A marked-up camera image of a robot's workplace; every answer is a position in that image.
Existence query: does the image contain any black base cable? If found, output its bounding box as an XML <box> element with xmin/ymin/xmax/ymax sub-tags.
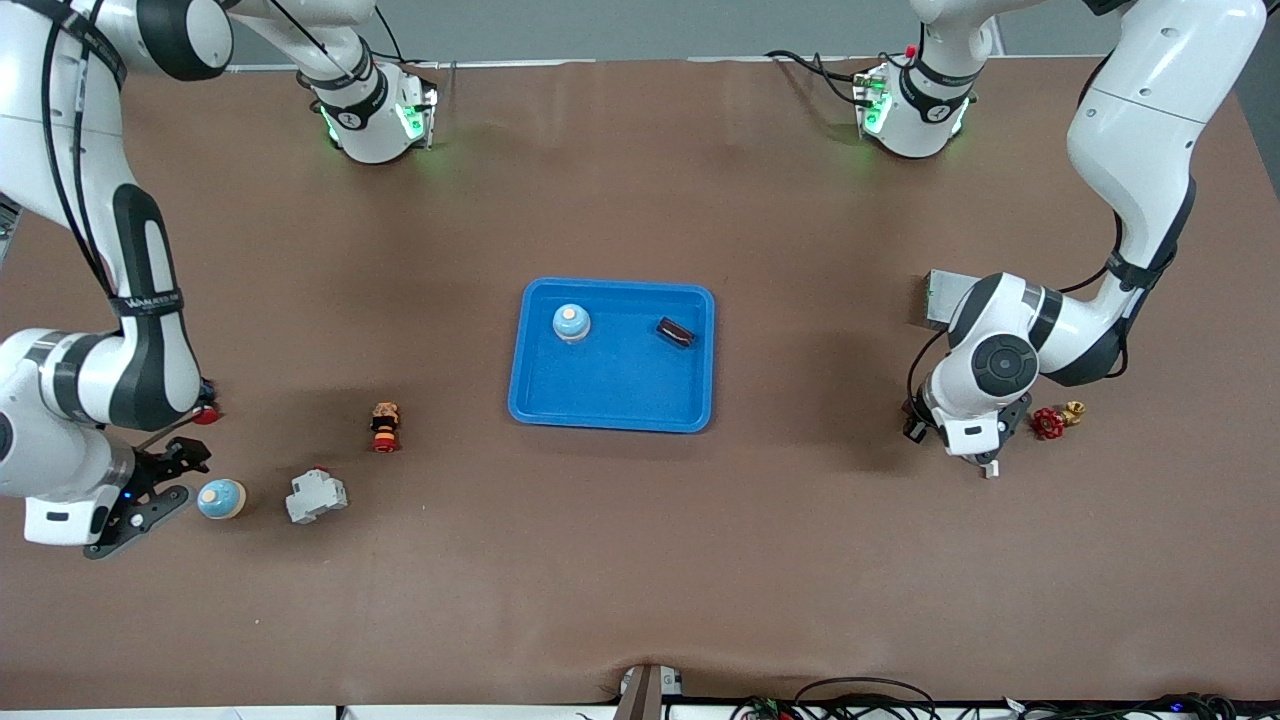
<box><xmin>765</xmin><ymin>48</ymin><xmax>861</xmax><ymax>106</ymax></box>
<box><xmin>370</xmin><ymin>10</ymin><xmax>441</xmax><ymax>71</ymax></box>

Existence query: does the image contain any silver metal power supply box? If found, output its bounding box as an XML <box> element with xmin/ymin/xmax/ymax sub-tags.
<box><xmin>922</xmin><ymin>268</ymin><xmax>986</xmax><ymax>331</ymax></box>

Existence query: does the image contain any black left base cable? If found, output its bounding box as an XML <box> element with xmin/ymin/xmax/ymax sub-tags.
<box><xmin>765</xmin><ymin>48</ymin><xmax>861</xmax><ymax>106</ymax></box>

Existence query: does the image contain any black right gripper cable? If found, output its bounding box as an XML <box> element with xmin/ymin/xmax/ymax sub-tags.
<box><xmin>38</xmin><ymin>0</ymin><xmax>201</xmax><ymax>451</ymax></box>

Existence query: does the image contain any brass valve red handwheel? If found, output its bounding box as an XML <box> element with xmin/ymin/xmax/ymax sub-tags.
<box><xmin>1030</xmin><ymin>400</ymin><xmax>1087</xmax><ymax>442</ymax></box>

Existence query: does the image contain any grey metal table clamp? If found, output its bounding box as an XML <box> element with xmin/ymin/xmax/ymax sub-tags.
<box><xmin>615</xmin><ymin>663</ymin><xmax>686</xmax><ymax>720</ymax></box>

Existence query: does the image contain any black right base cable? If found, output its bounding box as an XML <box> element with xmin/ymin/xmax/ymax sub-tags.
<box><xmin>370</xmin><ymin>10</ymin><xmax>441</xmax><ymax>71</ymax></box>

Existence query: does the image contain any blue plastic tray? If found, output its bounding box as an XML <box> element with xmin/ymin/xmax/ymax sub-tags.
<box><xmin>507</xmin><ymin>277</ymin><xmax>717</xmax><ymax>434</ymax></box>

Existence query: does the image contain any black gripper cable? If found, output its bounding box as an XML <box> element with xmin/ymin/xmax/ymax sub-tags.
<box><xmin>38</xmin><ymin>0</ymin><xmax>201</xmax><ymax>451</ymax></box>
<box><xmin>906</xmin><ymin>210</ymin><xmax>1136</xmax><ymax>401</ymax></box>

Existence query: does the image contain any tangled cable bundle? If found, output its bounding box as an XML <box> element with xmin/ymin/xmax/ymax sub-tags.
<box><xmin>730</xmin><ymin>677</ymin><xmax>1280</xmax><ymax>720</ymax></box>

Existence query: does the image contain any white circuit breaker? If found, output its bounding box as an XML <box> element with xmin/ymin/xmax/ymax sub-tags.
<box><xmin>285</xmin><ymin>466</ymin><xmax>349</xmax><ymax>524</ymax></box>

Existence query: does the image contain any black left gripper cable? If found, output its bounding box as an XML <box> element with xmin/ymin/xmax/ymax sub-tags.
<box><xmin>906</xmin><ymin>210</ymin><xmax>1136</xmax><ymax>401</ymax></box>

